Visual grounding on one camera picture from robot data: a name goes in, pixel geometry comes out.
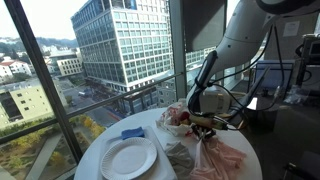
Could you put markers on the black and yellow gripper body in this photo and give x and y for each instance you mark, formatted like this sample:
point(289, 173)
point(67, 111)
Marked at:
point(208, 123)

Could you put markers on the peach t-shirt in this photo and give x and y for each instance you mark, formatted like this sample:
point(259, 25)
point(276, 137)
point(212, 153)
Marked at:
point(216, 160)

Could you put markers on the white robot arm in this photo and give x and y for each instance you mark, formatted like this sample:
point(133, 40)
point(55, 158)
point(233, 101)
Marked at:
point(250, 22)

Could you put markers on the red apple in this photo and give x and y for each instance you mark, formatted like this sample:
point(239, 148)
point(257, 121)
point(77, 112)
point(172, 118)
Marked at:
point(184, 116)

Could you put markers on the red and white plastic bag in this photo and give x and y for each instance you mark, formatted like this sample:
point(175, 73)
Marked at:
point(169, 119)

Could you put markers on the beige crumpled cloth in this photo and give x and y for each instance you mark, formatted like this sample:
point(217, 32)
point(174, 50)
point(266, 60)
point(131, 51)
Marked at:
point(180, 159)

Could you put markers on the blue sponge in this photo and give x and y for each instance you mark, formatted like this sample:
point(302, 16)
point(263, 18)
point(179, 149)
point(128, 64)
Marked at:
point(129, 133)

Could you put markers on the white paper plate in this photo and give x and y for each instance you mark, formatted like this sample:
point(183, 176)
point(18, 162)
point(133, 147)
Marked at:
point(128, 159)

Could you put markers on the dark roller window shade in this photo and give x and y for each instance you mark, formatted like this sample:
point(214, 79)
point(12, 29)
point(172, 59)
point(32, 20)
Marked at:
point(204, 23)

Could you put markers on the dark equipment rack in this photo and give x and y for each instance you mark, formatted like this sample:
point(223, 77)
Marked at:
point(309, 54)

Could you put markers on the black window frame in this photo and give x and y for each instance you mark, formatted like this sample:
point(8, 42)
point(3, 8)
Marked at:
point(62, 117)

